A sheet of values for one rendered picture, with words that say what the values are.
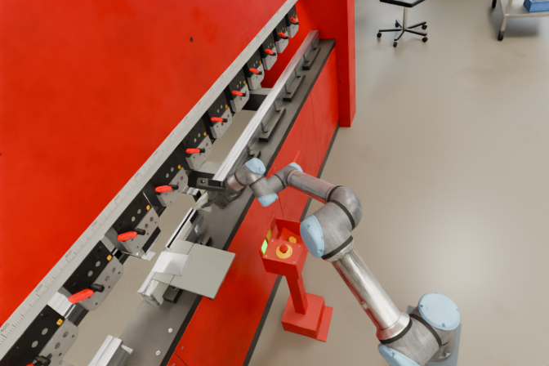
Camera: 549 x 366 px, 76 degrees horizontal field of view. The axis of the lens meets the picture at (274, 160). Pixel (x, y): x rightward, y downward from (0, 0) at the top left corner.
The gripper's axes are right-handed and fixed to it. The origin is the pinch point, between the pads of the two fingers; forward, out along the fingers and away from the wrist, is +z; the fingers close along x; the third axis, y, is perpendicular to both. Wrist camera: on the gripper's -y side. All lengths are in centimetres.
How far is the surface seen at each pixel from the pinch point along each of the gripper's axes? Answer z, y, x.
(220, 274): -8.4, 5.1, -35.1
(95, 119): -25, -58, -20
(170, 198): -7.6, -18.9, -12.7
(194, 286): 0.1, 0.2, -37.5
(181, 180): -11.6, -17.4, -5.3
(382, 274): -26, 131, 2
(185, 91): -33, -36, 13
